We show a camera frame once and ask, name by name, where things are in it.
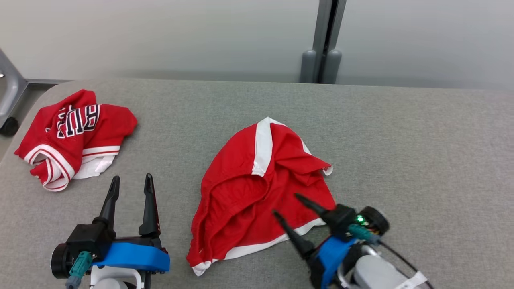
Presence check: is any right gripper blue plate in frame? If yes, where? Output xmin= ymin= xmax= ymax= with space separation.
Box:
xmin=273 ymin=193 xmax=362 ymax=289

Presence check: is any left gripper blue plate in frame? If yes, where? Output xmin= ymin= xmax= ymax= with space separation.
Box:
xmin=90 ymin=173 xmax=170 ymax=289

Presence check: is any red shorts white trim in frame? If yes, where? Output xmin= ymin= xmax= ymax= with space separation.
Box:
xmin=186 ymin=117 xmax=337 ymax=277

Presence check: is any red Bulls basketball jersey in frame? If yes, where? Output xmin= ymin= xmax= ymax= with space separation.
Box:
xmin=14 ymin=89 xmax=138 ymax=192

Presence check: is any black caster wheel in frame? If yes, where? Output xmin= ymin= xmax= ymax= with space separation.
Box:
xmin=0 ymin=116 xmax=19 ymax=136

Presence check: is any left camera cable teal plug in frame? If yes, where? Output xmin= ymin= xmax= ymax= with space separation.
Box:
xmin=65 ymin=251 xmax=94 ymax=289

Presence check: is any grey cylindrical post foot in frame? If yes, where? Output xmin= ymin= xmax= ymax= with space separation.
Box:
xmin=300 ymin=49 xmax=317 ymax=83
xmin=322 ymin=49 xmax=342 ymax=84

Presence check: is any grey curved metal frame leg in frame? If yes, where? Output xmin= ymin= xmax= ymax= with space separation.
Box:
xmin=0 ymin=48 xmax=29 ymax=129

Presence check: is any grey metal partition post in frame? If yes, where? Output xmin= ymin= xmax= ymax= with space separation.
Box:
xmin=313 ymin=0 xmax=347 ymax=84

